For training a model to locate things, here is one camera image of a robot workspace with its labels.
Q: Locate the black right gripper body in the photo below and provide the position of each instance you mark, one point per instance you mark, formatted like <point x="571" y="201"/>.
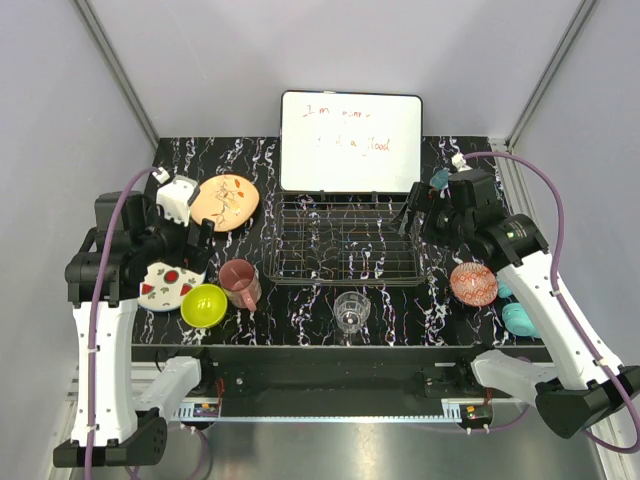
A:
<point x="441" y="222"/>

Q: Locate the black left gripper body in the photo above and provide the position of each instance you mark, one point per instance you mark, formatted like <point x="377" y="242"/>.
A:
<point x="165" y="239"/>

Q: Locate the teal scalloped plate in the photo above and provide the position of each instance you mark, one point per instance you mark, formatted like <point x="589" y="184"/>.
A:
<point x="439" y="181"/>

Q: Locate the orange floral plate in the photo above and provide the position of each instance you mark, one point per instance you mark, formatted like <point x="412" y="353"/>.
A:
<point x="228" y="200"/>

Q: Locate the yellow-green bowl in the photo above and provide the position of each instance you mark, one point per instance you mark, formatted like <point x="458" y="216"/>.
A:
<point x="204" y="306"/>

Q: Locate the red patterned bowl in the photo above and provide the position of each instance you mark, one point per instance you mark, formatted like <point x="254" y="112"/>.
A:
<point x="474" y="284"/>

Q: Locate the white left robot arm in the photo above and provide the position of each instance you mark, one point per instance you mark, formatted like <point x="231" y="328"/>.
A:
<point x="113" y="427"/>

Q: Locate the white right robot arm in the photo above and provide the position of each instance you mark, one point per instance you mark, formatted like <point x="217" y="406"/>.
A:
<point x="587" y="382"/>

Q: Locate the white watermelon plate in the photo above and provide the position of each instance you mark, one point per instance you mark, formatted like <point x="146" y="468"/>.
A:
<point x="164" y="287"/>

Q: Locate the pink mug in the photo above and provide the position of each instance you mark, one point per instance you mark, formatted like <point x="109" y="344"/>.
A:
<point x="239" y="280"/>

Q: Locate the clear drinking glass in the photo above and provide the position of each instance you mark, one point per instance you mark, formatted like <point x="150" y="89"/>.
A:
<point x="351" y="311"/>

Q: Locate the white dry-erase board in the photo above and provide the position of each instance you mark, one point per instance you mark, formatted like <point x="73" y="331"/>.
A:
<point x="350" y="142"/>

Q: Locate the teal cat-ear headphones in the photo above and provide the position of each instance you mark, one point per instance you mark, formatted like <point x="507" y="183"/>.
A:
<point x="515" y="318"/>

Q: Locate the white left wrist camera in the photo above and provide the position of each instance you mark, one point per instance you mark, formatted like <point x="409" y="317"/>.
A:
<point x="175" y="199"/>

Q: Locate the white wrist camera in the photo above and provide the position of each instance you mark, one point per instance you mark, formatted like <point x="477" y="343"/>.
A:
<point x="460" y="164"/>
<point x="175" y="199"/>

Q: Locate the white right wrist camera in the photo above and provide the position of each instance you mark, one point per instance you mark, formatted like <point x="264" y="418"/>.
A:
<point x="460" y="164"/>

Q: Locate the black wire dish rack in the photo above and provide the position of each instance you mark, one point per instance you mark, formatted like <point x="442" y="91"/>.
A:
<point x="342" y="240"/>

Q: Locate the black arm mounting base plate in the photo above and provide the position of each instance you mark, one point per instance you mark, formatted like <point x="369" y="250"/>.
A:
<point x="332" y="382"/>

